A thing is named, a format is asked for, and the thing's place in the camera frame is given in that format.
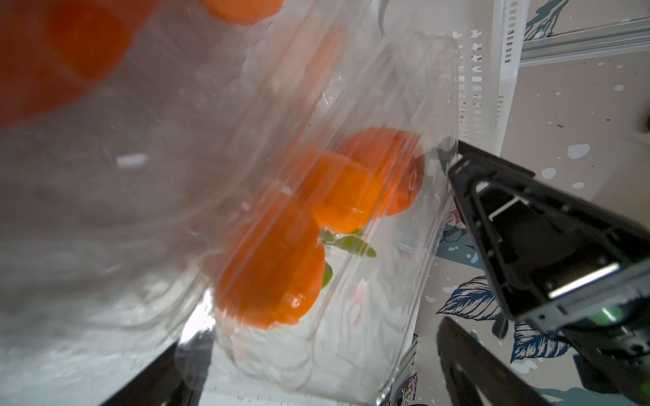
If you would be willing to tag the clear plastic container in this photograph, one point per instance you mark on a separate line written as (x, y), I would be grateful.
(109, 203)
(347, 349)

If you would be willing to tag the reddish orange container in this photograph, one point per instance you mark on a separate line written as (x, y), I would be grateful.
(396, 158)

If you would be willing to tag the large orange container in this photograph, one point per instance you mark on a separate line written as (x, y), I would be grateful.
(53, 52)

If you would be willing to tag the white plastic basket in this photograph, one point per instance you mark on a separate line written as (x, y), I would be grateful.
(490, 36)

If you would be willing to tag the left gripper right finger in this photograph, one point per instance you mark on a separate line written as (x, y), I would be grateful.
(553, 260)

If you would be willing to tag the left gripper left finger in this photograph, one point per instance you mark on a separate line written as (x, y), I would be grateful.
(472, 373)

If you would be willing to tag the small orange container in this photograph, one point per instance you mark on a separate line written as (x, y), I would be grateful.
(277, 274)
(243, 12)

